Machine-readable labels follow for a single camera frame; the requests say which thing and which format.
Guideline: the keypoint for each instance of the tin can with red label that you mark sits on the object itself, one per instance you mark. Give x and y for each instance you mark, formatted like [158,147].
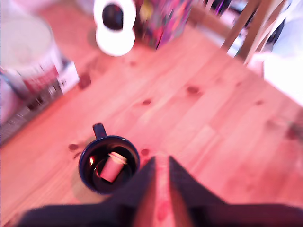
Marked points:
[26,52]

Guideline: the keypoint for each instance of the small white round camera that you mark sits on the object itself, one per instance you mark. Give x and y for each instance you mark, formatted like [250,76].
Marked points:
[116,42]

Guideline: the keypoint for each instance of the black coffee mug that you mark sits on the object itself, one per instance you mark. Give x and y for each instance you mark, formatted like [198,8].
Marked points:
[90,170]

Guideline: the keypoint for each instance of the wooden chair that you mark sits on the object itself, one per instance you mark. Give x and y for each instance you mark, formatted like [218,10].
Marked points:
[255,26]

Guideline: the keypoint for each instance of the cream coffee capsule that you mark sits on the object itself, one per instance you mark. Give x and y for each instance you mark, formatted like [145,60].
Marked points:
[111,168]

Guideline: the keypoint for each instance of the printed cardboard can tray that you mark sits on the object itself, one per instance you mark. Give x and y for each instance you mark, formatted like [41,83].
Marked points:
[68,78]

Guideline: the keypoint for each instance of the tin can with heart logo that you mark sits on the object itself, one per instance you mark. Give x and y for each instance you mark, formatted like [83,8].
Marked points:
[6,101]

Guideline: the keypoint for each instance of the floral tissue box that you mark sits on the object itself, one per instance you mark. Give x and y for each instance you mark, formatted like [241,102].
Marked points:
[165,21]

